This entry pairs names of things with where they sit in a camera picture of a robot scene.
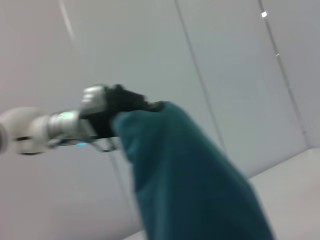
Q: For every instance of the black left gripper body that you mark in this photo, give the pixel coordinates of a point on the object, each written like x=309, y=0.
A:
x=117, y=110

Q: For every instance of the blue shirt with pink print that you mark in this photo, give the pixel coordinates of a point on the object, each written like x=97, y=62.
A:
x=187, y=175

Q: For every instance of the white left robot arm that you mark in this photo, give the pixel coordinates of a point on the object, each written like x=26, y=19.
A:
x=30, y=127

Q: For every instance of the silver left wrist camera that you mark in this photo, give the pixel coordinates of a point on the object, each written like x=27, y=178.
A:
x=93, y=100

